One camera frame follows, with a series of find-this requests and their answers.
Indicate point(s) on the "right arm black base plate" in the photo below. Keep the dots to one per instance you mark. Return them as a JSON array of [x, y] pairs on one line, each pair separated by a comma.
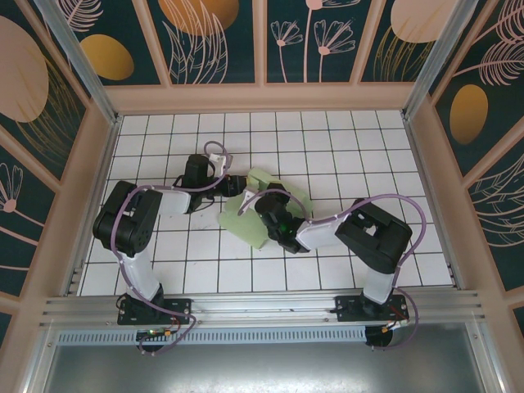
[[348, 307]]

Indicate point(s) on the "aluminium mounting rail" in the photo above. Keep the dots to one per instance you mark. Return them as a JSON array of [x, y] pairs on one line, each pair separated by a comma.
[[262, 305]]

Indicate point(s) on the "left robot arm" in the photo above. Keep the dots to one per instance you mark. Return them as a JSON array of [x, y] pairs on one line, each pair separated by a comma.
[[127, 221]]

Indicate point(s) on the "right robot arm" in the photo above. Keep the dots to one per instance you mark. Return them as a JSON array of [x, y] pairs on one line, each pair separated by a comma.
[[376, 237]]

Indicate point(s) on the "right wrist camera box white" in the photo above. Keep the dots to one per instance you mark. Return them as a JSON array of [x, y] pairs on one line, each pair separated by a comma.
[[247, 200]]

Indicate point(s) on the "grey metal sheet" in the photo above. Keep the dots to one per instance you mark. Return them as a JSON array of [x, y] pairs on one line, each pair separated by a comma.
[[262, 368]]

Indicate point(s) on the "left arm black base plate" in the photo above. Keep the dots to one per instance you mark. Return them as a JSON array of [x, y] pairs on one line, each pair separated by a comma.
[[180, 307]]

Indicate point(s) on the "aluminium frame post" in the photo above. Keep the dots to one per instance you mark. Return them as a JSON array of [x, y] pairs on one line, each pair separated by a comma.
[[438, 53], [78, 53]]

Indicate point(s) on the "aluminium side rail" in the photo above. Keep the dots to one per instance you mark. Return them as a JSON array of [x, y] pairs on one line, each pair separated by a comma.
[[107, 157], [418, 163]]

